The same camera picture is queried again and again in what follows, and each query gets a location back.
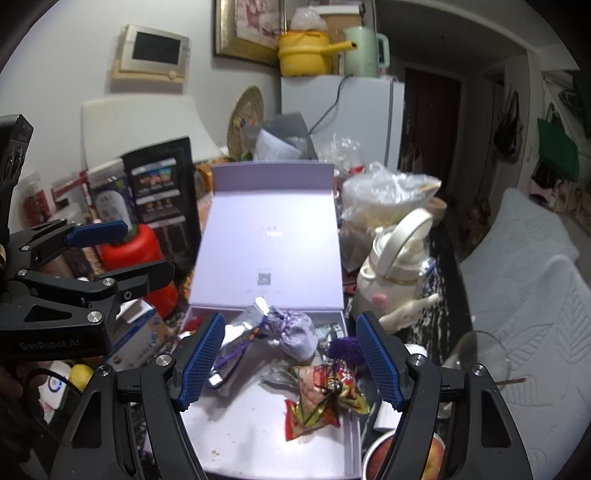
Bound silver foil packet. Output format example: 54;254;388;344
206;297;271;391

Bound brown green snack packet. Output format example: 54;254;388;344
284;360;370;441

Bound lavender sachet purple tassel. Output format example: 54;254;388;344
216;309;367;370

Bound red knitted soft item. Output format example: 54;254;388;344
182;310;211;332

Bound blue white small carton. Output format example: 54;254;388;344
105;299;170;371

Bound red plastic container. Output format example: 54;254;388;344
99;224;178;319

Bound yellow green apple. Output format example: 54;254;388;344
69;364;94;392

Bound grey metal bowl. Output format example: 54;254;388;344
361;430;447;480

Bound red apple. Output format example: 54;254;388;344
366;435;447;480

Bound clear glass pitcher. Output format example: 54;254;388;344
443;331;526;390

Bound dark label bottle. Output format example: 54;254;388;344
88;173;136;233

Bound black printed package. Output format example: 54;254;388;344
122;137;201;274

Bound light blue leaf cushion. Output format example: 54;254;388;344
460;188;590;479

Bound white chair back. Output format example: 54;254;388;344
81;94;222;169

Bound cream cartoon teapot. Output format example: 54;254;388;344
351;208;441;334

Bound lavender gift box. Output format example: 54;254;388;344
182;161;362;479

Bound woven round fan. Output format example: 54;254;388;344
226;86;264;160

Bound clear plastic bag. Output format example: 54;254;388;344
342;163;442;230

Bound green tote bag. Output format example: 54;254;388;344
538;119;580;182

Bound gold framed picture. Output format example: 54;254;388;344
213;0;287;67

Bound yellow pot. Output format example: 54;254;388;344
277;30;358;77

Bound white mini fridge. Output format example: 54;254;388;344
280;75;405;170

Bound mint green electric kettle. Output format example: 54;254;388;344
344;26;391;78

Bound wall intercom panel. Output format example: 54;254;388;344
111;24;191;84

